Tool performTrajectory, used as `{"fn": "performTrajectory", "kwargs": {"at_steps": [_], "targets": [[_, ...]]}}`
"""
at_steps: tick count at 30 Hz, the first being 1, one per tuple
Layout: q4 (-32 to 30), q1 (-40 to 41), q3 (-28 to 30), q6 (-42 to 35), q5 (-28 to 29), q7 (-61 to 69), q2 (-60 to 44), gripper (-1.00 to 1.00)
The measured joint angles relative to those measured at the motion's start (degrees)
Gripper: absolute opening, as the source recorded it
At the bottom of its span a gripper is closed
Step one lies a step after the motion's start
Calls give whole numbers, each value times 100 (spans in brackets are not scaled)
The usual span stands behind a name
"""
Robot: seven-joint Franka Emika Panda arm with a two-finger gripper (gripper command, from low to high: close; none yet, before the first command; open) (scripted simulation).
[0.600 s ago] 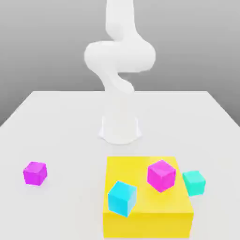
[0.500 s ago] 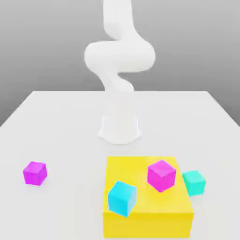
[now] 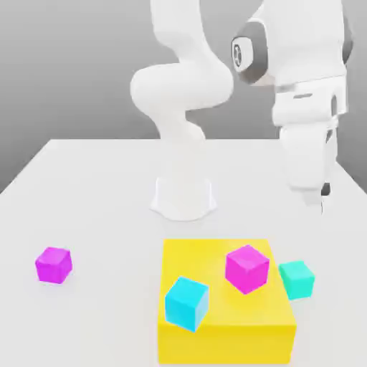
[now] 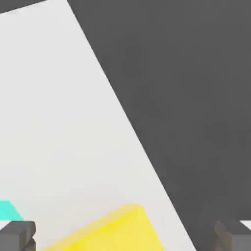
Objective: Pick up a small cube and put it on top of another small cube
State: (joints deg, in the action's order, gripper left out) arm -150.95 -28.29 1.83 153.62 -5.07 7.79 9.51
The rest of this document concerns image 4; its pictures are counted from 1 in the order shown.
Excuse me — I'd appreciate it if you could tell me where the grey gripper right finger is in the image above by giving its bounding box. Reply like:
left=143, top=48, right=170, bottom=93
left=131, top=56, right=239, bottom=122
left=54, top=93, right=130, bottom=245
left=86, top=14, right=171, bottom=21
left=215, top=220, right=251, bottom=251

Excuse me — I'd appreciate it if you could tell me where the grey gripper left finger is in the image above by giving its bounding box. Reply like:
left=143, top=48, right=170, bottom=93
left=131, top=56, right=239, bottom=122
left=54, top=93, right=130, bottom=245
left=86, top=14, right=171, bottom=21
left=0, top=220, right=37, bottom=251

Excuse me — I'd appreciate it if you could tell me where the large cyan box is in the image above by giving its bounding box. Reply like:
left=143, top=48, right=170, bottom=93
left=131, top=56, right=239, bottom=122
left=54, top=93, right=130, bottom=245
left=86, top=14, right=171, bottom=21
left=0, top=200, right=24, bottom=222

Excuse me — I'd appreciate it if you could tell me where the large yellow box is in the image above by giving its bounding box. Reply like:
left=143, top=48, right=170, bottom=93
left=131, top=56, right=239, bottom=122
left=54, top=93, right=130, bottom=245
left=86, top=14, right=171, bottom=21
left=42, top=203, right=165, bottom=251

